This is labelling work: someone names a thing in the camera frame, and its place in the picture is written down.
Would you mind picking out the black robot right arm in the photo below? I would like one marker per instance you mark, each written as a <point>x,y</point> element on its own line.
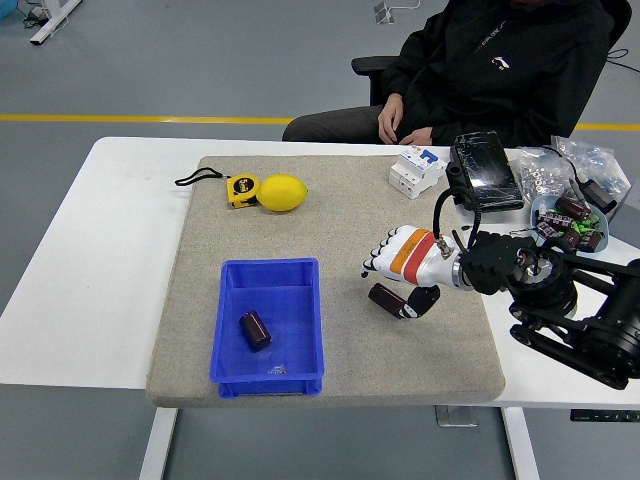
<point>495,265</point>

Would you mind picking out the yellow tape measure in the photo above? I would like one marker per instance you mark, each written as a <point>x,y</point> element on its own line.
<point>242,190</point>

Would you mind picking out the person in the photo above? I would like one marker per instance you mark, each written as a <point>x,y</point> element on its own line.
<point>490,85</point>

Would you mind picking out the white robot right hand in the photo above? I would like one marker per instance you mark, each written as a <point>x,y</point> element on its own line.
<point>410,255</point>

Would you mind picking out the white circuit breaker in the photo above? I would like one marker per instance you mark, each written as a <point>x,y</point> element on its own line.
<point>417,172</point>

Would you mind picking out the black chair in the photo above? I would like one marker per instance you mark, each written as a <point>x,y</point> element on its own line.
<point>372,67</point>

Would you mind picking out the white desk frame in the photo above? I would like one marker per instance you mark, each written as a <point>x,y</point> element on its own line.
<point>52,20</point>

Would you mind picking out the person's right hand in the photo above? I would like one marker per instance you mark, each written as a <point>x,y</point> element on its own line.
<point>391,120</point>

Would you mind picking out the black power adapter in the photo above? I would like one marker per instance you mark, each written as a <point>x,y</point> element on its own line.
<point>602,196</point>

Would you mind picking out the white table leg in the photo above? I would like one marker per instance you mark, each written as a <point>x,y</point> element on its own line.
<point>522,445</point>
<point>157,445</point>

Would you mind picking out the grey-brown mat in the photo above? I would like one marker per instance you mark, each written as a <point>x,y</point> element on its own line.
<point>350,225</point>

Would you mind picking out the clear bag of washers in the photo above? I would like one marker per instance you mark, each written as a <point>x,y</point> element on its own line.
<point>537,170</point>

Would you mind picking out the black table control panel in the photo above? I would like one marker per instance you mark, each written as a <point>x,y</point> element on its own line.
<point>605,416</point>

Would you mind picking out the black wrapped case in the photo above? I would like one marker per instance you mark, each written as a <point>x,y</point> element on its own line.
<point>485,165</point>

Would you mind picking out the clear bag of blue parts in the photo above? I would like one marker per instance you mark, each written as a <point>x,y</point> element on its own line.
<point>597,162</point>

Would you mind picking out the yellow lemon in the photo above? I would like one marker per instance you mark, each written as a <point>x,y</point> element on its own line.
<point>281,193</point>

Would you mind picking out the person's left hand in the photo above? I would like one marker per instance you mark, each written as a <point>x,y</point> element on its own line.
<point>420,136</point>

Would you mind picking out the grey metal table bracket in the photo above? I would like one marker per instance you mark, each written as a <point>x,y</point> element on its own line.
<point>455,416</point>

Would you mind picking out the dark maroon cylindrical battery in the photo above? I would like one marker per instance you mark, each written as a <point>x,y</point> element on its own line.
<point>556,220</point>
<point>590,241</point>
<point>574,208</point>
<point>386,297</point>
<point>255,331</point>
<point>570,239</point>
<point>550,232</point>

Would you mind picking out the light blue bowl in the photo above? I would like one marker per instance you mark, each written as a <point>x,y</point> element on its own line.
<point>602,245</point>

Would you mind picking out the green plastic connectors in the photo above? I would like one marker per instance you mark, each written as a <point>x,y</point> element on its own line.
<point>587,225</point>

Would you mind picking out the blue plastic box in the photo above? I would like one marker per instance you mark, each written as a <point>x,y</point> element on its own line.
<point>290,300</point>

